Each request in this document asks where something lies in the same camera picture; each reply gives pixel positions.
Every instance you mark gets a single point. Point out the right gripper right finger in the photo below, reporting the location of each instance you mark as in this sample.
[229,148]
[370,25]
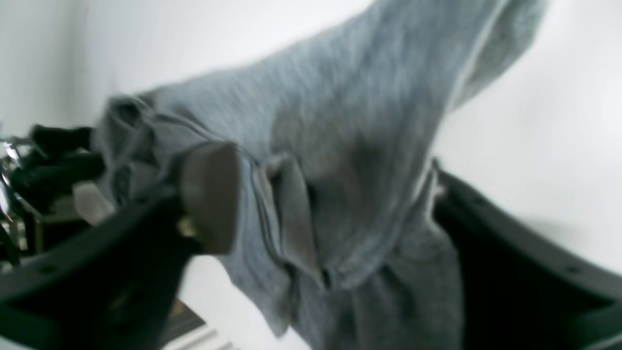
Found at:
[522,291]

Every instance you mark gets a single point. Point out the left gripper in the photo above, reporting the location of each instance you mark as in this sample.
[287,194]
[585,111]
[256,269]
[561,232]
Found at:
[38,176]

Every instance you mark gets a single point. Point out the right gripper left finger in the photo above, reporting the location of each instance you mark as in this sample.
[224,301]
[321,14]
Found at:
[113,286]

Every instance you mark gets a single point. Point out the grey T-shirt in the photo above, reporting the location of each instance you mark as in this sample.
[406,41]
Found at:
[335,239]

